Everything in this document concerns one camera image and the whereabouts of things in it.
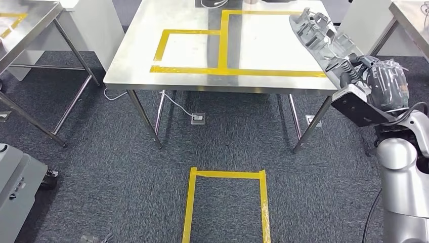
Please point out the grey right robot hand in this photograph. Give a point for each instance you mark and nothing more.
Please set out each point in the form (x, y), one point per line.
(388, 84)

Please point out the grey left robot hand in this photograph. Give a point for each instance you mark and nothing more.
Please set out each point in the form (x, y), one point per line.
(106, 238)

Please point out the silver wheel hubcap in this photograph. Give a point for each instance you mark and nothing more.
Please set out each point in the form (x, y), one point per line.
(318, 40)

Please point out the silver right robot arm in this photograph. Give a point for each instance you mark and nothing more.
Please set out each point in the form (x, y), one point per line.
(402, 187)

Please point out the yellow workbench tape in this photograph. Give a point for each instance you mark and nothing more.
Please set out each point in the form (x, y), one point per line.
(234, 71)

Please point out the steel workbench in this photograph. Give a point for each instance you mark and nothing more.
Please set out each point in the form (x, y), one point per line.
(140, 50)

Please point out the white side panel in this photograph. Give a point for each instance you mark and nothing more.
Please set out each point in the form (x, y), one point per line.
(100, 33)
(362, 26)

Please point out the steel table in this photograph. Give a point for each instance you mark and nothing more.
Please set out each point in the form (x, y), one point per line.
(412, 20)
(33, 23)

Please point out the steel floor socket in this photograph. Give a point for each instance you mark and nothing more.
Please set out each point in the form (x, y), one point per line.
(198, 118)
(313, 121)
(4, 116)

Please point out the yellow floor tape square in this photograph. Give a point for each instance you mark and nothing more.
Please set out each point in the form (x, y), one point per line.
(228, 174)

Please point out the yellow table tape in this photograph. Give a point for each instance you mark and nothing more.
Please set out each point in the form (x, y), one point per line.
(15, 23)

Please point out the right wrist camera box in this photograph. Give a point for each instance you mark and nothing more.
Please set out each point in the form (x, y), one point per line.
(358, 109)

